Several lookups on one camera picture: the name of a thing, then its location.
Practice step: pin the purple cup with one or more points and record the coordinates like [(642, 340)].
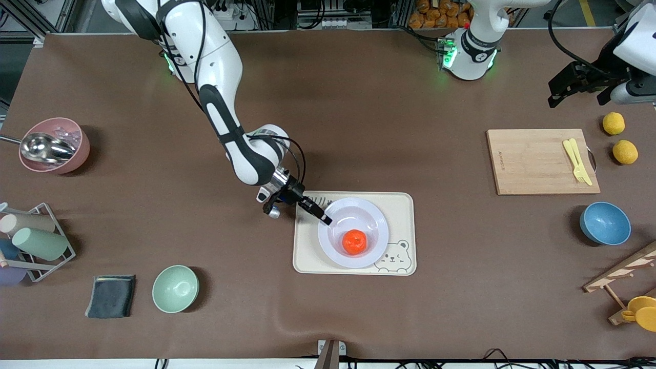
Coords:
[(10, 275)]

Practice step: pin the silver metal scoop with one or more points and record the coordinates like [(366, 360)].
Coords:
[(43, 147)]

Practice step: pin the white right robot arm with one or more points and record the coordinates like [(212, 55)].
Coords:
[(215, 61)]

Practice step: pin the clear ice cubes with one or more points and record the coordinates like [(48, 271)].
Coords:
[(69, 136)]

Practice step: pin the orange fruit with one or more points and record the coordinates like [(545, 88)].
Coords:
[(354, 242)]

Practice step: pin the yellow mug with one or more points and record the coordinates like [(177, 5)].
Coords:
[(644, 312)]

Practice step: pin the mint green bowl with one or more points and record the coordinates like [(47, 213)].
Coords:
[(175, 289)]

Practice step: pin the wooden cutting board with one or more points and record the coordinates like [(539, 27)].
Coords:
[(538, 164)]

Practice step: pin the blue bowl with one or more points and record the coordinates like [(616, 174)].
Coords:
[(606, 223)]

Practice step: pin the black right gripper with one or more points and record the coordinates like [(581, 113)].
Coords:
[(293, 192)]

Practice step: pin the yellow plastic knife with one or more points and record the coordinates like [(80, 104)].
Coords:
[(588, 179)]

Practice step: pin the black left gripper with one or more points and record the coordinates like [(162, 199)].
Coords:
[(589, 75)]

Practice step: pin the mint green cup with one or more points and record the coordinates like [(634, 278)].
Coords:
[(41, 244)]

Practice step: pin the aluminium frame profile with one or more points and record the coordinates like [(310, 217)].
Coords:
[(46, 20), (629, 20)]

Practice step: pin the yellow plastic fork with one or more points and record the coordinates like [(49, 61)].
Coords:
[(570, 154)]

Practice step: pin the lavender round plate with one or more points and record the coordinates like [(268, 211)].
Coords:
[(359, 215)]

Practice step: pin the cream bear print tray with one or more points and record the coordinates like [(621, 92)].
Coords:
[(307, 256)]

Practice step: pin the white power strip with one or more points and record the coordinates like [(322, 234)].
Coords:
[(238, 20)]

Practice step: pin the brown bread rolls pile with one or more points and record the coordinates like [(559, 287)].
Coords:
[(441, 13)]

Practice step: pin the beige cup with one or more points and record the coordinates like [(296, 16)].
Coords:
[(31, 223)]

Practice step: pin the dark grey folded cloth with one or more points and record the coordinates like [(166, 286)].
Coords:
[(110, 297)]

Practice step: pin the wooden mug rack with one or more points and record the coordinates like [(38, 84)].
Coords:
[(622, 269)]

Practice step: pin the blue cup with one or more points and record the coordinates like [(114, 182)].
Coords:
[(7, 249)]

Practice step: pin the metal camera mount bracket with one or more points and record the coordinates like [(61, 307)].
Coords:
[(330, 353)]

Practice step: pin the pink bowl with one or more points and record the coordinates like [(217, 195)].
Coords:
[(82, 154)]

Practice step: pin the yellow lemon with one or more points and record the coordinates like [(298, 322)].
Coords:
[(613, 123), (625, 152)]

